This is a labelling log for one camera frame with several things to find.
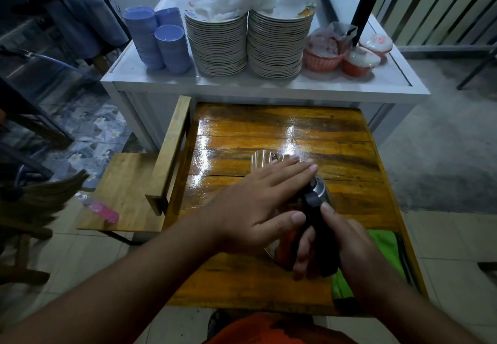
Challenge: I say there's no red basket with white bowl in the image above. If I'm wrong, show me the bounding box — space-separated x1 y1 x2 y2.
358 33 394 59
302 34 347 73
341 46 382 78

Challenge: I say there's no stack of white plates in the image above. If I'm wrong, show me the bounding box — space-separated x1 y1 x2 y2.
184 9 249 76
247 0 317 80

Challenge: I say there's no stack of blue cups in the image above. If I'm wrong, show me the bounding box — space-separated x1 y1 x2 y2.
154 24 193 75
155 7 184 30
123 5 166 71

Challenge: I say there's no black metal chair leg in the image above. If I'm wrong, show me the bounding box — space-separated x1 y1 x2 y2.
456 42 497 91

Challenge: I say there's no white counter cabinet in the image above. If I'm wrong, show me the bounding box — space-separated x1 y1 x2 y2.
100 0 431 153

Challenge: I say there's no person's left hand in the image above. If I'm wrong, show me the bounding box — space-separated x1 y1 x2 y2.
202 155 319 255

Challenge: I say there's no person's left forearm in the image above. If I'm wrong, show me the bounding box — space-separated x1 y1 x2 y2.
0 208 230 344

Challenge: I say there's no wooden chair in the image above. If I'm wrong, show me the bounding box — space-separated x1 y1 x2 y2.
76 95 192 245

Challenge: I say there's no dark wooden stool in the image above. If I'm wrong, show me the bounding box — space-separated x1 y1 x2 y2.
0 226 54 287

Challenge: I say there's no person's orange shirt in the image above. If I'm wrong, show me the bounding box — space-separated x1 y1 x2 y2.
205 312 352 344

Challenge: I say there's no black bottle with silver collar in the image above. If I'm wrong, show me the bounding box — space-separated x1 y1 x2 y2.
289 174 341 278

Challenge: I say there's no wooden table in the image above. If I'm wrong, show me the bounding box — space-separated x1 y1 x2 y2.
165 102 429 317

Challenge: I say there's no person's right forearm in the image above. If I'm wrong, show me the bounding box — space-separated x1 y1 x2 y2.
351 278 484 344

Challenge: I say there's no slatted metal fence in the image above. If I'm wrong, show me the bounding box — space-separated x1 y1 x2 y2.
371 0 497 54

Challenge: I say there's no straw broom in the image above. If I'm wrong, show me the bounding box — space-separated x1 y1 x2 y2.
0 169 91 235

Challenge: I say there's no pink liquid plastic bottle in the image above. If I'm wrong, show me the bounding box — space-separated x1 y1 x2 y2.
75 192 120 225

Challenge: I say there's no orange container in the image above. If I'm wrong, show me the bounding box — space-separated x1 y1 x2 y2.
274 228 300 271

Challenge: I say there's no clear glass jar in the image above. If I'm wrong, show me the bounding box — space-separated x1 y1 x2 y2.
250 149 304 173

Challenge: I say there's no clear plastic bag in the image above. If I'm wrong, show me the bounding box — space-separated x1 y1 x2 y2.
318 21 359 54

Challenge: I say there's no blue hose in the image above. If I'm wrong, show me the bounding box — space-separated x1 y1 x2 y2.
23 50 88 78

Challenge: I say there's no person's right hand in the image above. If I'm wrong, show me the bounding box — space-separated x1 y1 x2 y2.
292 202 405 309

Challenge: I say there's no green cloth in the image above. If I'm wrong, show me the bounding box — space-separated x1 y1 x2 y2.
331 229 406 302

